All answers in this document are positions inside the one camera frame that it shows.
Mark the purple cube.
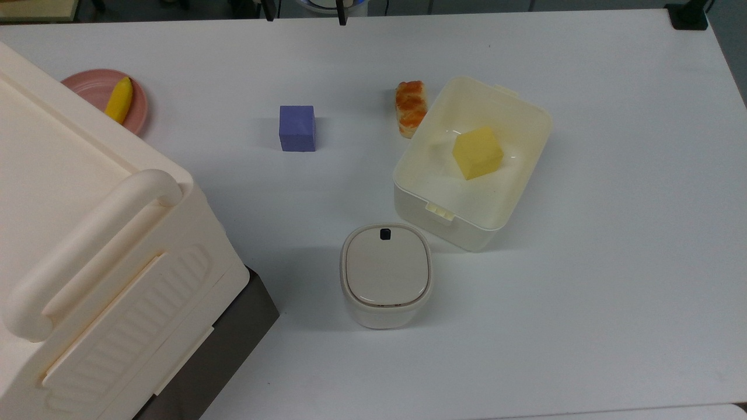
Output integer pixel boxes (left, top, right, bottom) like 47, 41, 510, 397
278, 105, 317, 152

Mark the yellow cube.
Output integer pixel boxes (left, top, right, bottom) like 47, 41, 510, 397
452, 126, 504, 180

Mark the white open plastic box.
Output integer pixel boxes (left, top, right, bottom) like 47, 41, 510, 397
392, 76, 554, 253

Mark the large cream storage box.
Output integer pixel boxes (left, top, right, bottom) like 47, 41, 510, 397
0, 41, 252, 420

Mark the orange glazed toy bread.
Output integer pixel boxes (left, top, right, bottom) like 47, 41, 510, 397
395, 80, 428, 139

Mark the yellow toy banana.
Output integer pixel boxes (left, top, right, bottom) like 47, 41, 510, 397
105, 76, 134, 124

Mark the pink plate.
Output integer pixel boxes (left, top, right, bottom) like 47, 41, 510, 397
61, 69, 149, 136

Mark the light wooden board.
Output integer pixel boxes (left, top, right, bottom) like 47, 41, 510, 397
0, 0, 79, 23

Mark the small beige trash can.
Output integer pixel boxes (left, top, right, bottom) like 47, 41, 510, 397
340, 223, 434, 330

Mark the dark wooden drawer cabinet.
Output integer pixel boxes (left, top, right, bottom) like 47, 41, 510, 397
133, 265, 280, 420

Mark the black clamp mount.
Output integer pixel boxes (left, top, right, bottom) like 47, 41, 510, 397
665, 0, 710, 30

